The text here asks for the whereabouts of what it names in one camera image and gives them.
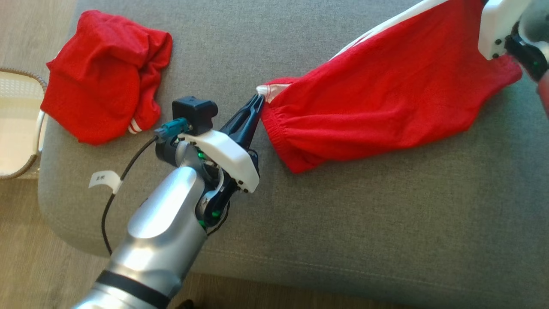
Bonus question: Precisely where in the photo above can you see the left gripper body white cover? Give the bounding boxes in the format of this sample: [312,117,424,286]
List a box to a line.
[178,130,260,230]

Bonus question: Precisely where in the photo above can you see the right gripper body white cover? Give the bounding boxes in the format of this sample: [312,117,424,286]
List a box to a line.
[478,0,549,82]

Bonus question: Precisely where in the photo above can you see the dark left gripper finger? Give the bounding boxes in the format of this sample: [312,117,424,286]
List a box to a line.
[221,95,263,138]
[235,101,264,150]

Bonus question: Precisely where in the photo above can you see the red shorts white side stripe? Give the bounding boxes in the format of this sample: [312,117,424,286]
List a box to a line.
[256,0,523,174]

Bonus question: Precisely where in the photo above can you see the red basketball jersey white trim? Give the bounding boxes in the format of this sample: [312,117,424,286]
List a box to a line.
[41,10,173,145]

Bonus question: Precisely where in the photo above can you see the grey sofa seat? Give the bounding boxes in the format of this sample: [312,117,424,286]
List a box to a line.
[38,0,549,309]

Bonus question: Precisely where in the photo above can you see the cream woven laundry basket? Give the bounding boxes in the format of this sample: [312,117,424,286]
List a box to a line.
[0,67,48,180]

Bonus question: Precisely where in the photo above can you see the black cable teal connector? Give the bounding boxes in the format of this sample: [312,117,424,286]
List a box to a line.
[101,118,191,256]

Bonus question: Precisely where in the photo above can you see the white cable label tag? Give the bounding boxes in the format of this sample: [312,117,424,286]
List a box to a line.
[88,170,123,194]

